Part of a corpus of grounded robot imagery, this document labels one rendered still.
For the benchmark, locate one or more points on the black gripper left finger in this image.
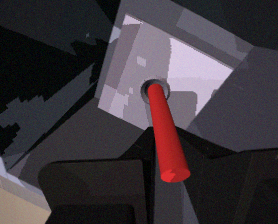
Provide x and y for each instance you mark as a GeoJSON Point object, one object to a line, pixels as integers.
{"type": "Point", "coordinates": [130, 179]}

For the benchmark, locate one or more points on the dark grey open box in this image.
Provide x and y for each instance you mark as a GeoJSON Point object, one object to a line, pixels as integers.
{"type": "Point", "coordinates": [54, 60]}

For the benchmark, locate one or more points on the red peg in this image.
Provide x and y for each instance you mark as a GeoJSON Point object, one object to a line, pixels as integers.
{"type": "Point", "coordinates": [171, 157]}

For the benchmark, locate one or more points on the pale grey square plate with hole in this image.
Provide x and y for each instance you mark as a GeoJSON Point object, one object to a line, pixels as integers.
{"type": "Point", "coordinates": [144, 54]}

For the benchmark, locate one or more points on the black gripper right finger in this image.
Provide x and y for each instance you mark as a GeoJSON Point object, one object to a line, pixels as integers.
{"type": "Point", "coordinates": [222, 182]}

